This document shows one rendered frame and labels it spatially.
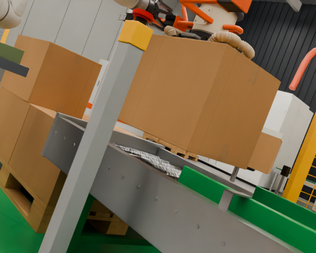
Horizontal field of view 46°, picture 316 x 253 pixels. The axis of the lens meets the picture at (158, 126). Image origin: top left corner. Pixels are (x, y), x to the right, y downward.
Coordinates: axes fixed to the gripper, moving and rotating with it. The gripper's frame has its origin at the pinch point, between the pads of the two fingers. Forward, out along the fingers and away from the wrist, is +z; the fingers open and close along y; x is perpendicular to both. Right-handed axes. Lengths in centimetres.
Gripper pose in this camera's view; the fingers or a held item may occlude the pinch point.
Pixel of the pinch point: (173, 24)
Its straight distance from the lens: 190.4
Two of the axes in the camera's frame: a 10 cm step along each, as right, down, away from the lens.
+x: 6.2, 2.6, -7.4
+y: -3.6, 9.3, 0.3
